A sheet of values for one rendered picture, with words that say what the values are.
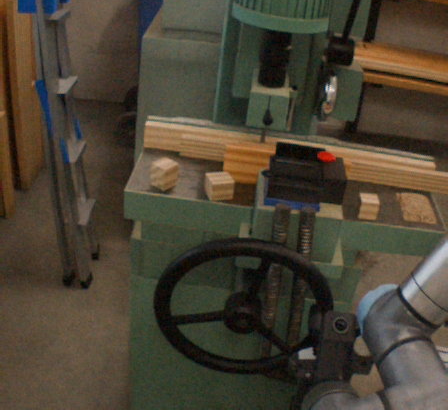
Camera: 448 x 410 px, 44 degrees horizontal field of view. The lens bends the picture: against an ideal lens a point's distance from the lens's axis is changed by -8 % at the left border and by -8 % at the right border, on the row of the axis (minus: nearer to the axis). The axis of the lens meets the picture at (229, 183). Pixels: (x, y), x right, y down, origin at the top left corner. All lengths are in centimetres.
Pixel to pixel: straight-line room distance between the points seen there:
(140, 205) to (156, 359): 40
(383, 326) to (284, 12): 54
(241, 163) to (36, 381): 110
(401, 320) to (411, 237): 43
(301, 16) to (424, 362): 61
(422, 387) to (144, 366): 83
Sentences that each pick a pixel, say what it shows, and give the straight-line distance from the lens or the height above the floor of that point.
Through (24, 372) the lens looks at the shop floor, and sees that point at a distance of 195.
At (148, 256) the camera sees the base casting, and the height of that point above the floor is 76.
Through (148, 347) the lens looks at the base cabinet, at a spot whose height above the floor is 52.
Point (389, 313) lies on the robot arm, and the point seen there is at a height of 101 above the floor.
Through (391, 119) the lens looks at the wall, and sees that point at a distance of 382.
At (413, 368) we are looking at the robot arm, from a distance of 66.
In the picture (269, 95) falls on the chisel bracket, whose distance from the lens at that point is 108.
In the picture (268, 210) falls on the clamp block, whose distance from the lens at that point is 94.
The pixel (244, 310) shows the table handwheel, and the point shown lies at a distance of 93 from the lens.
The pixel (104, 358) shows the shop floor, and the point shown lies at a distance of 197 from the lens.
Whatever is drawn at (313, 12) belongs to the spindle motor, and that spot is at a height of 124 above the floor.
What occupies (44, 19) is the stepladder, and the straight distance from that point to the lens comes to 182.
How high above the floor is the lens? 145
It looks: 29 degrees down
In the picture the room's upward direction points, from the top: 7 degrees clockwise
